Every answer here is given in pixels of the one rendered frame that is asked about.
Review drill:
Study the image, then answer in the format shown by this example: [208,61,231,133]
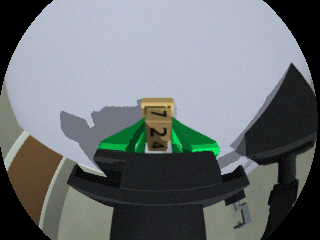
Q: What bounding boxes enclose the tan wooden number cube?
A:
[146,140,169,151]
[145,108,173,141]

